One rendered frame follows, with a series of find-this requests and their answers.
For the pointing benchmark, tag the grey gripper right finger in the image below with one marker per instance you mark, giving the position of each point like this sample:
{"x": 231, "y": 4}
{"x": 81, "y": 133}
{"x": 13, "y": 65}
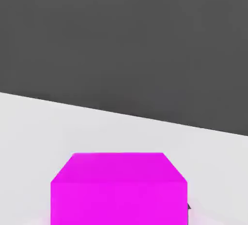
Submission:
{"x": 189, "y": 207}

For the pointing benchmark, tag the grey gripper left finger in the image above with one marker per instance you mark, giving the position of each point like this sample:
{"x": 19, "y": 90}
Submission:
{"x": 47, "y": 222}

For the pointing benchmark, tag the small magenta cube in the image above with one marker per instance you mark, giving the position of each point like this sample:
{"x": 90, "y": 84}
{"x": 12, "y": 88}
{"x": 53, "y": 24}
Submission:
{"x": 118, "y": 192}

